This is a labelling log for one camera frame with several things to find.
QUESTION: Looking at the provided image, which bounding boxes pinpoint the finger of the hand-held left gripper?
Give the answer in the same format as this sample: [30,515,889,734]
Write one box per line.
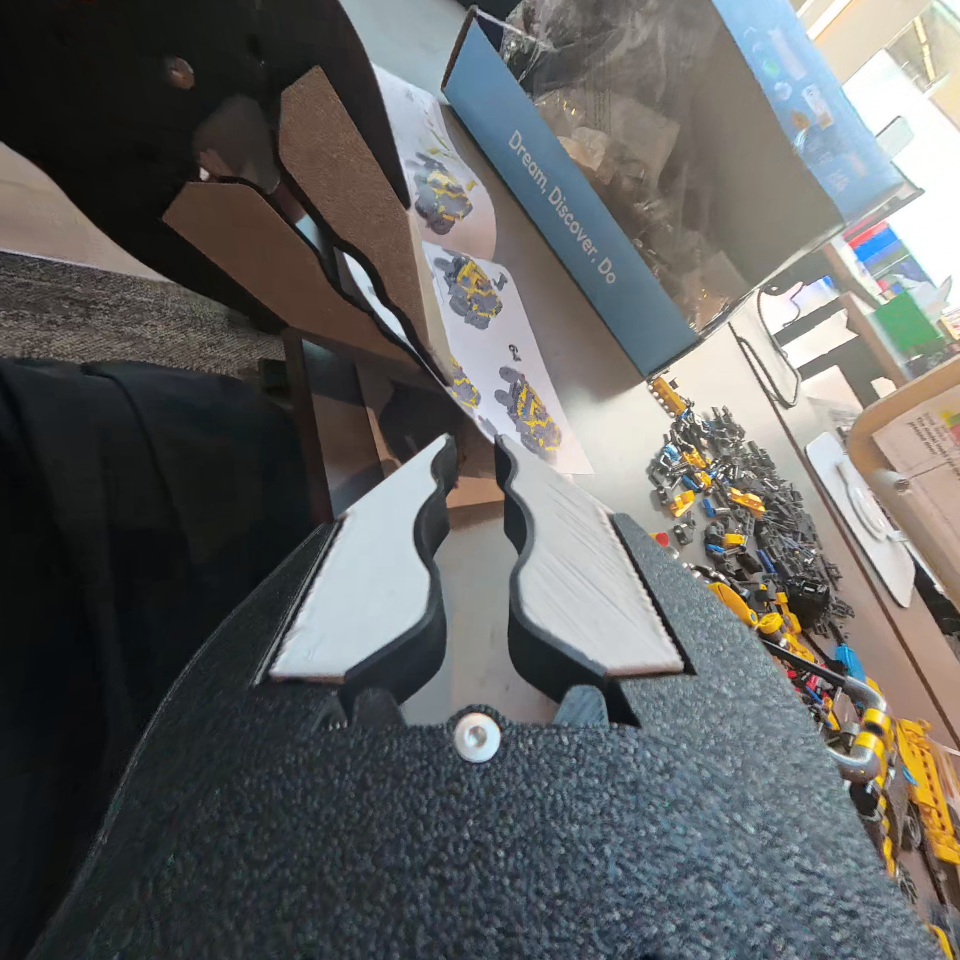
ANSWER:
[275,65,454,388]
[162,177,439,379]

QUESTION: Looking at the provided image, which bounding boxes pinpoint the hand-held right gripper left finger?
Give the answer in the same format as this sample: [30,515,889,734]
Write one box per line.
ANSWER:
[267,435,459,684]

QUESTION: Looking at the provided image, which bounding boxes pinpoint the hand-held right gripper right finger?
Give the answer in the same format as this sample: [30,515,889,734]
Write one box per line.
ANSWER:
[495,435,688,676]

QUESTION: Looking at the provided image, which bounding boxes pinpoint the toy brick instruction booklet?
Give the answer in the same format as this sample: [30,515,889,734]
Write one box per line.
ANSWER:
[368,68,595,478]

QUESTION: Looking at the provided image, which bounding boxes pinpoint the grey desk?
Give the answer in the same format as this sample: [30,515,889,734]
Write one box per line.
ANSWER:
[282,0,960,960]

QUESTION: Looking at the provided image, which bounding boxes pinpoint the pile of loose toy bricks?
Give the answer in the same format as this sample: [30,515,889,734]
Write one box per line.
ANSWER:
[645,375,859,631]

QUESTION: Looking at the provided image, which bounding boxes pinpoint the blue cardboard box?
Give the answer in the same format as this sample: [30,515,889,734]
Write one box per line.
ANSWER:
[440,0,925,379]

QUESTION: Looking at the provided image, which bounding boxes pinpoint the person's black clothing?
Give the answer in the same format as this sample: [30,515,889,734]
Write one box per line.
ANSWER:
[0,357,328,960]

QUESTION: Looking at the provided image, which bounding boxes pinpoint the crumpled clear plastic bags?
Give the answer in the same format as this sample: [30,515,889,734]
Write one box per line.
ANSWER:
[503,0,841,334]

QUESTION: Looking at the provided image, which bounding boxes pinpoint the yellow toy brick vehicle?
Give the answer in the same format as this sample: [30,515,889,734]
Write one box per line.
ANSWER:
[705,578,960,939]

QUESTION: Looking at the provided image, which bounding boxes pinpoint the clipboard with instruction sheet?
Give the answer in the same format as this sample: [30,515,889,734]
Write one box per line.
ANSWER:
[845,360,960,601]

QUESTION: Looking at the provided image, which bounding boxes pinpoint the green box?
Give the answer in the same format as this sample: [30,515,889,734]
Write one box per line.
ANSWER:
[870,288,949,361]

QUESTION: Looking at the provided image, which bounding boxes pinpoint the black cable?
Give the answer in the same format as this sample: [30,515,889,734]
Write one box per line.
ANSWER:
[756,282,807,409]

